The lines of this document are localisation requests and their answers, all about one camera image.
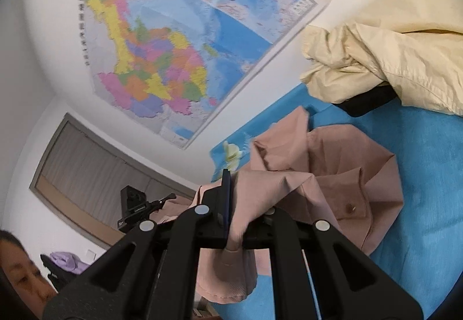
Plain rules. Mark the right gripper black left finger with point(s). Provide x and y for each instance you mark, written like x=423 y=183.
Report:
x=151 y=272

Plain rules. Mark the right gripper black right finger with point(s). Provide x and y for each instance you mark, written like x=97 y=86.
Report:
x=317 y=273

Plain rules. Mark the pink jacket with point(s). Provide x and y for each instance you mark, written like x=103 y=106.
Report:
x=334 y=173

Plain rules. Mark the lilac cloth on chair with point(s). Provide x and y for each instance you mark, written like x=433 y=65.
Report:
x=68 y=262

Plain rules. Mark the blue floral bed sheet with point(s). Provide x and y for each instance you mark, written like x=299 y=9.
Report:
x=423 y=249

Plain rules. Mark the grey framed window blind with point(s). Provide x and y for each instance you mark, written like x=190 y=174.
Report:
x=80 y=177

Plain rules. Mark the person's face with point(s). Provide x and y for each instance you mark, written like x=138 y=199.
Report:
x=24 y=276

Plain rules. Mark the black garment under pile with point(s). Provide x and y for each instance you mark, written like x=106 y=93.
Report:
x=363 y=103

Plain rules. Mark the cream yellow garment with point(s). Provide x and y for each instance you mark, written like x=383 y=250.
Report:
x=415 y=46

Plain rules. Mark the colourful wall map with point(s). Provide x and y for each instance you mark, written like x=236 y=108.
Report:
x=172 y=65

